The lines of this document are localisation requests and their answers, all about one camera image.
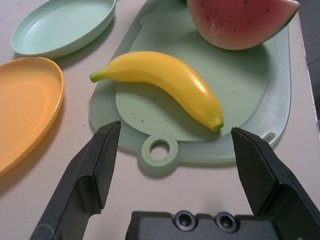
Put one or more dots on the yellow toy banana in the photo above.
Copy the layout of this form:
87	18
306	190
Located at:
162	70

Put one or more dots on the watermelon slice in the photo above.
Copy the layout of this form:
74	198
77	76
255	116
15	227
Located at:
232	22

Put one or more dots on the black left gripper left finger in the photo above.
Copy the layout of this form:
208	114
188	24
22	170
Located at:
82	190

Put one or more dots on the mint green round plate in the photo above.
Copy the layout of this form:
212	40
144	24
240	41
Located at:
57	27

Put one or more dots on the green cutting board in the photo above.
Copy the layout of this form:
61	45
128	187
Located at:
237	82

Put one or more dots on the yellow round plate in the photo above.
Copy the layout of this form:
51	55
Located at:
25	100

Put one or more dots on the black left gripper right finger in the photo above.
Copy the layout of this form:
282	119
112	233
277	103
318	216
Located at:
270	180

